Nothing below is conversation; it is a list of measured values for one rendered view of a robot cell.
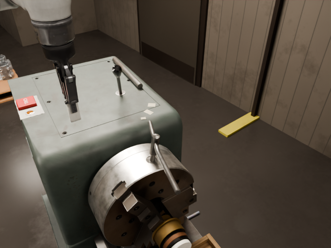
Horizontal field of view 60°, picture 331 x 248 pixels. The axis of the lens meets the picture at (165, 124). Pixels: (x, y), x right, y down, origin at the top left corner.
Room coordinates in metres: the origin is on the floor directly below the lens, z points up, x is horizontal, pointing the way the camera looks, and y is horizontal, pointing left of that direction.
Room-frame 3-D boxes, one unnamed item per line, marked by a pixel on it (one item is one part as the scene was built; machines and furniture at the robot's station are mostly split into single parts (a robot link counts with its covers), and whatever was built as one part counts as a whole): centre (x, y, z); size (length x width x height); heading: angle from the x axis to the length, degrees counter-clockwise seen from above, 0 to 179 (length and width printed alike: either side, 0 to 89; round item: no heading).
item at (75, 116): (0.67, 0.26, 1.35); 0.03 x 0.01 x 0.07; 121
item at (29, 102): (0.85, 0.49, 1.26); 0.06 x 0.06 x 0.02; 31
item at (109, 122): (0.91, 0.29, 1.06); 0.59 x 0.48 x 0.39; 31
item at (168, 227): (0.45, -0.01, 1.08); 0.09 x 0.09 x 0.09; 31
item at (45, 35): (0.68, 0.26, 1.58); 0.09 x 0.09 x 0.06
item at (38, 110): (0.83, 0.47, 1.23); 0.13 x 0.08 x 0.06; 31
